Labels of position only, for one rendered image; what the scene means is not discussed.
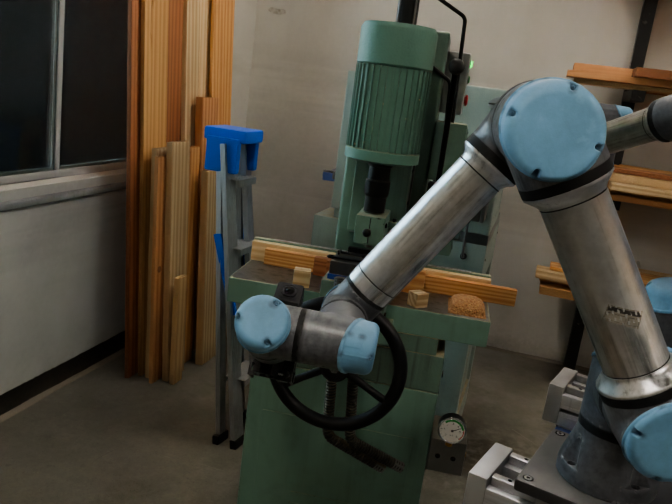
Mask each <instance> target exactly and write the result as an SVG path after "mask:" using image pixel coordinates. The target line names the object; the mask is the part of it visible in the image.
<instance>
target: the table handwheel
mask: <svg viewBox="0 0 672 504"><path fill-rule="evenodd" d="M324 297H325V296H323V297H318V298H314V299H310V300H308V301H305V302H303V303H302V305H301V308H306V309H311V310H316V311H320V309H321V306H322V302H323V300H324ZM371 322H375V323H377V324H378V326H379V328H380V332H381V333H382V335H383V336H384V338H385V339H386V341H387V343H388V345H389V347H390V349H391V352H392V356H393V363H394V372H393V378H392V382H391V385H390V388H389V390H388V392H387V393H386V395H383V394H382V393H380V392H379V391H378V390H376V389H375V388H374V387H372V386H371V385H369V384H368V383H367V382H365V381H364V380H363V379H362V378H360V377H359V376H358V375H357V374H353V373H347V374H344V373H341V372H340V371H336V370H331V369H326V368H321V367H316V368H314V369H311V370H309V371H306V372H304V373H301V374H298V375H295V378H294V383H293V385H294V384H297V383H299V382H302V381H304V380H307V379H310V378H313V377H316V376H319V375H323V376H324V377H325V378H326V379H327V380H329V381H332V382H340V381H342V380H344V379H345V378H348V379H349V380H350V381H352V382H353V383H355V384H356V385H357V386H359V387H360V388H362V389H363V390H364V391H366V392H367V393H368V394H370V395H371V396H372V397H373V398H375V399H376V400H377V401H379V403H378V404H377V405H376V406H374V407H373V408H372V409H370V410H368V411H366V412H364V413H362V414H359V415H356V416H351V417H332V416H327V415H323V414H320V413H318V412H316V411H313V410H312V409H310V408H308V407H307V406H305V405H304V404H303V403H301V402H300V401H299V400H298V399H297V398H296V397H295V396H294V395H293V393H292V392H291V391H290V389H289V386H291V385H290V383H289V382H287V383H283V382H277V381H276V380H275V379H270V381H271V383H272V386H273V388H274V390H275V392H276V394H277V396H278V397H279V399H280V400H281V401H282V403H283V404H284V405H285V406H286V407H287V408H288V409H289V410H290V411H291V412H292V413H293V414H294V415H296V416H297V417H298V418H300V419H301V420H303V421H305V422H307V423H309V424H311V425H313V426H316V427H319V428H322V429H326V430H332V431H351V430H357V429H361V428H364V427H367V426H369V425H371V424H373V423H375V422H377V421H379V420H380V419H382V418H383V417H384V416H385V415H387V414H388V413H389V412H390V411H391V410H392V409H393V407H394V406H395V405H396V403H397V402H398V400H399V399H400V397H401V395H402V393H403V390H404V387H405V384H406V380H407V373H408V362H407V355H406V351H405V347H404V344H403V342H402V339H401V337H400V335H399V334H398V332H397V330H396V329H395V327H394V326H393V325H392V323H391V322H390V321H389V320H388V319H387V318H386V317H385V316H384V315H383V314H382V313H379V314H378V315H377V316H376V317H375V318H374V319H373V320H372V321H371Z"/></svg>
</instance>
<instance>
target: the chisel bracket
mask: <svg viewBox="0 0 672 504"><path fill-rule="evenodd" d="M363 209H364V207H363V208H362V209H361V211H360V212H359V213H358V214H357V216H356V223H355V230H354V237H353V242H354V243H358V244H364V245H365V247H367V248H372V247H373V246H376V245H377V244H378V243H379V242H380V241H381V240H382V239H383V238H384V236H385V235H386V234H387V233H388V222H389V221H390V214H391V210H389V209H385V211H384V213H371V212H367V211H364V210H363ZM364 229H370V230H371V235H370V236H369V237H364V236H363V234H362V232H363V230H364Z"/></svg>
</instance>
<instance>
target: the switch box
mask: <svg viewBox="0 0 672 504"><path fill-rule="evenodd" d="M458 57H459V52H454V51H449V52H448V58H447V64H446V70H445V75H446V76H447V77H448V78H449V79H450V80H451V78H452V74H451V73H450V72H449V69H448V65H449V63H450V61H451V60H453V59H456V58H458ZM471 57H472V56H471V54H470V53H463V57H462V61H463V62H464V65H465V68H464V71H463V72H462V73H461V74H460V80H459V88H458V96H457V104H456V112H455V115H461V113H462V110H463V104H464V98H465V92H466V86H467V80H468V74H469V69H470V63H471ZM447 94H448V83H447V81H446V80H444V82H443V89H442V95H441V101H440V107H439V112H441V113H445V112H446V103H447Z"/></svg>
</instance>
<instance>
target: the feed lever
mask: <svg viewBox="0 0 672 504"><path fill-rule="evenodd" d="M464 68H465V65H464V62H463V61H462V60H461V59H458V58H456V59H453V60H451V61H450V63H449V65H448V69H449V72H450V73H451V74H452V78H451V84H450V90H449V97H448V103H447V110H446V116H445V123H444V129H443V136H442V142H441V149H440V155H439V162H438V168H437V175H436V181H437V180H438V179H439V178H440V177H441V176H442V173H443V167H444V161H445V155H446V149H447V142H448V136H449V130H450V124H451V118H452V112H453V105H454V99H455V93H456V87H457V81H458V75H459V74H461V73H462V72H463V71H464ZM436 181H435V182H434V181H430V182H428V186H427V191H428V190H429V189H430V188H431V187H432V186H433V185H434V184H435V183H436Z"/></svg>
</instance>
